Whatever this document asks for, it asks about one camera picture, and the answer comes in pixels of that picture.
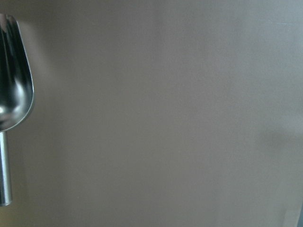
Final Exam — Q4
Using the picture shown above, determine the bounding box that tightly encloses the steel ice scoop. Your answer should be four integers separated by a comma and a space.
0, 14, 34, 207

